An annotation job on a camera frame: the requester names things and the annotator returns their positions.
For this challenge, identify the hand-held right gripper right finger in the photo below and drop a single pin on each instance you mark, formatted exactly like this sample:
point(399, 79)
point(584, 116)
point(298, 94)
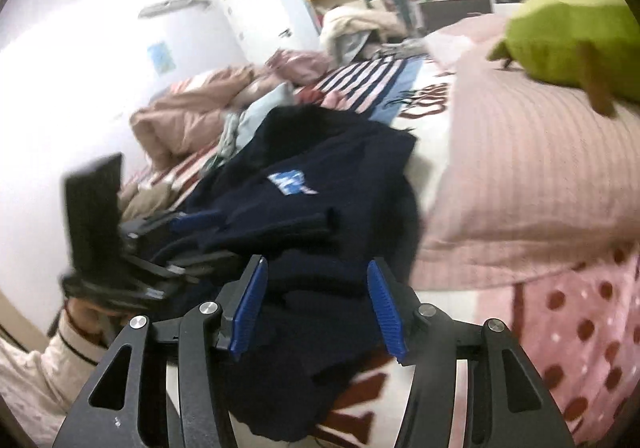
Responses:
point(386, 310)

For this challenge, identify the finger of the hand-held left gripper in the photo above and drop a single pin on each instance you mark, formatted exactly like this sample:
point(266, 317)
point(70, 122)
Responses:
point(210, 262)
point(196, 221)

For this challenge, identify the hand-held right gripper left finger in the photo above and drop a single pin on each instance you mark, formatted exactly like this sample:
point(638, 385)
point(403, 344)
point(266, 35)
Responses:
point(247, 308)

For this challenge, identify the navy blue garment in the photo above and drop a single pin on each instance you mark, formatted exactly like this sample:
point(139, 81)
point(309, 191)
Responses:
point(320, 188)

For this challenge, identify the light blue clothes pile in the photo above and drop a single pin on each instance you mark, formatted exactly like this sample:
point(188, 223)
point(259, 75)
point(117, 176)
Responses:
point(255, 115)

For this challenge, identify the cream clothes pile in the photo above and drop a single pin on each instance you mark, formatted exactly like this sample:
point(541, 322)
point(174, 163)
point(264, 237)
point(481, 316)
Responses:
point(350, 28)

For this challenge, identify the person's left hand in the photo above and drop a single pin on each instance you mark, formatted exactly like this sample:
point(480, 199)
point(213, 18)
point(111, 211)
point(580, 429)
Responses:
point(87, 320)

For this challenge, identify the beige cloth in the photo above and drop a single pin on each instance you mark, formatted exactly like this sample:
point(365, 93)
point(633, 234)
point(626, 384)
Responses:
point(145, 200)

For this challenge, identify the pink duvet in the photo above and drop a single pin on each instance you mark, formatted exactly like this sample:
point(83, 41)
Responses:
point(190, 108)

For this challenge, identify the pink polka dot blanket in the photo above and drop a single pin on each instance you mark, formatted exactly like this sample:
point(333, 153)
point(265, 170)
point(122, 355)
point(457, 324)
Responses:
point(585, 328)

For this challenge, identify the pink striped pillow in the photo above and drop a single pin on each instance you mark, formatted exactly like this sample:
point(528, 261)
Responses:
point(530, 168)

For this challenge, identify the white door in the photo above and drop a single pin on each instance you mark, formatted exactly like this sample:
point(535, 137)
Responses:
point(260, 13)

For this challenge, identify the white air conditioner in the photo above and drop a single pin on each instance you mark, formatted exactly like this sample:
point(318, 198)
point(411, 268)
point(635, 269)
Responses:
point(170, 3)

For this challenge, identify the green plush toy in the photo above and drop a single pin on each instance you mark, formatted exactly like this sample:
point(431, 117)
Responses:
point(570, 23)

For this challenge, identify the blue wall poster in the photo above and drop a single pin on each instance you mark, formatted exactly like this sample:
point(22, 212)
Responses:
point(161, 58)

